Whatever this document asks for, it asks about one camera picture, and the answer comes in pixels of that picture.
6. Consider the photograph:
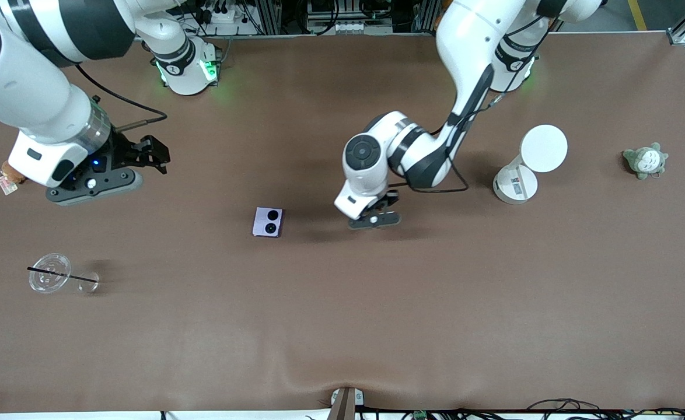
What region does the white power strip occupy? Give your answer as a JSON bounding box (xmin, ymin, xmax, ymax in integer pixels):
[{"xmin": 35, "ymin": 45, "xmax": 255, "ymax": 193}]
[{"xmin": 201, "ymin": 5, "xmax": 239, "ymax": 25}]

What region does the white desk lamp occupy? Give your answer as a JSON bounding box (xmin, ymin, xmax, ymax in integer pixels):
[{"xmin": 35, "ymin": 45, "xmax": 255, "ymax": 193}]
[{"xmin": 492, "ymin": 124, "xmax": 569, "ymax": 205}]

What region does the brown plush toy with tag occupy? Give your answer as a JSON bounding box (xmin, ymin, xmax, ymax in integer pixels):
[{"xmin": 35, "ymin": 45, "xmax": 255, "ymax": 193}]
[{"xmin": 0, "ymin": 160, "xmax": 28, "ymax": 196}]

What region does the black straw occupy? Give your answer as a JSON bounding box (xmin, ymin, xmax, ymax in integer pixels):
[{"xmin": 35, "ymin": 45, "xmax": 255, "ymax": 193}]
[{"xmin": 27, "ymin": 267, "xmax": 99, "ymax": 284}]

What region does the camera mount post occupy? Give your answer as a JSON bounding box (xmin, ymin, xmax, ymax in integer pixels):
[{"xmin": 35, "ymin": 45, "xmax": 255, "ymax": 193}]
[{"xmin": 326, "ymin": 387, "xmax": 365, "ymax": 420}]

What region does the clear plastic cup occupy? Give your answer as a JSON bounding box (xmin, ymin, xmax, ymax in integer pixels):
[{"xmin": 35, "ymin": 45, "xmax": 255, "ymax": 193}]
[{"xmin": 28, "ymin": 253, "xmax": 72, "ymax": 295}]

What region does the grey Totoro plush toy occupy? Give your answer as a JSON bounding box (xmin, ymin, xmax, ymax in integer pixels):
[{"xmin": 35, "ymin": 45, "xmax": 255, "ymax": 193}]
[{"xmin": 622, "ymin": 142, "xmax": 669, "ymax": 180}]

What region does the lilac flip phone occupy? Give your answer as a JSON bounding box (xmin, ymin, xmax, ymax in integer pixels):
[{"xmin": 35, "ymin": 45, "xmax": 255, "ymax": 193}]
[{"xmin": 253, "ymin": 206, "xmax": 284, "ymax": 238}]

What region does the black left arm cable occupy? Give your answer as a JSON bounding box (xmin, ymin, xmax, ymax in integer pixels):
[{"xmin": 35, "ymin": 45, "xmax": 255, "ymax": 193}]
[{"xmin": 389, "ymin": 90, "xmax": 505, "ymax": 194}]

